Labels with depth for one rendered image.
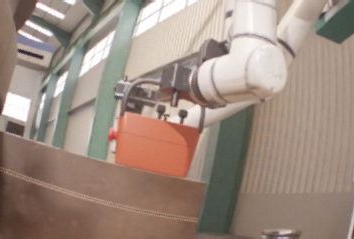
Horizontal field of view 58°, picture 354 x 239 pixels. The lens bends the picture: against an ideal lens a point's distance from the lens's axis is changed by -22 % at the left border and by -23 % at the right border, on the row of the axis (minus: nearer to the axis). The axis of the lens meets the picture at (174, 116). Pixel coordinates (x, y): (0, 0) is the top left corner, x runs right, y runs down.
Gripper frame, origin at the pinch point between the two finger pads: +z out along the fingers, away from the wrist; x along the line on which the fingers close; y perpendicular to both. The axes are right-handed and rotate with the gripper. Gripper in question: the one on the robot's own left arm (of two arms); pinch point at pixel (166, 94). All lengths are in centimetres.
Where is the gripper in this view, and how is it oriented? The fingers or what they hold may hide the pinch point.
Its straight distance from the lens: 89.0
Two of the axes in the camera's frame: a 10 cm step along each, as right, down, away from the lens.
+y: -1.8, 9.6, -2.2
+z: -5.4, 0.9, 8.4
